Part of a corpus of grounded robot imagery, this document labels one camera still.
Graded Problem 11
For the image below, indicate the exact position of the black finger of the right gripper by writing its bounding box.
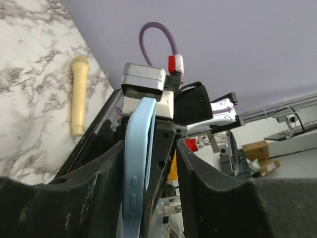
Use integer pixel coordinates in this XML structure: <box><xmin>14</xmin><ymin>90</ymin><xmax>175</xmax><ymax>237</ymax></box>
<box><xmin>142</xmin><ymin>119</ymin><xmax>187</xmax><ymax>238</ymax></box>

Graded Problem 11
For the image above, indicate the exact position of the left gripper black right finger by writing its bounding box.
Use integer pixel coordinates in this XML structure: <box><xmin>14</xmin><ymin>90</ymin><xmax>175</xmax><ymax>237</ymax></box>
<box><xmin>176</xmin><ymin>141</ymin><xmax>317</xmax><ymax>238</ymax></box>

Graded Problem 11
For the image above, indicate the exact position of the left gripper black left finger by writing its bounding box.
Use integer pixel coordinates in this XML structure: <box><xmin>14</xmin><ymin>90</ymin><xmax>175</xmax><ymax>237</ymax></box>
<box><xmin>0</xmin><ymin>141</ymin><xmax>124</xmax><ymax>238</ymax></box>

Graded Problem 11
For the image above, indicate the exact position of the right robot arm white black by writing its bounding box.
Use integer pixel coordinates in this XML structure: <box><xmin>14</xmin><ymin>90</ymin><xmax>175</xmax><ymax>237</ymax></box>
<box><xmin>139</xmin><ymin>82</ymin><xmax>243</xmax><ymax>238</ymax></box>

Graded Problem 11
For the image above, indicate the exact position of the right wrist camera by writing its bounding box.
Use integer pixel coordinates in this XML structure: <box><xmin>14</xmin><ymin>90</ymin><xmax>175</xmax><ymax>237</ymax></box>
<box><xmin>121</xmin><ymin>62</ymin><xmax>174</xmax><ymax>119</ymax></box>

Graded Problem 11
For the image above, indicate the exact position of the beige wooden handle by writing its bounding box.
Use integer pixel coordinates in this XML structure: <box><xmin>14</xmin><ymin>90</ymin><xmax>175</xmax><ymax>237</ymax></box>
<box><xmin>71</xmin><ymin>56</ymin><xmax>90</xmax><ymax>136</ymax></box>

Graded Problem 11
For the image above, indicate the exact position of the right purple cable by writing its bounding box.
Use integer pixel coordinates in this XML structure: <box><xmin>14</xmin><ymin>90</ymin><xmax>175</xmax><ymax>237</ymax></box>
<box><xmin>139</xmin><ymin>21</ymin><xmax>185</xmax><ymax>82</ymax></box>

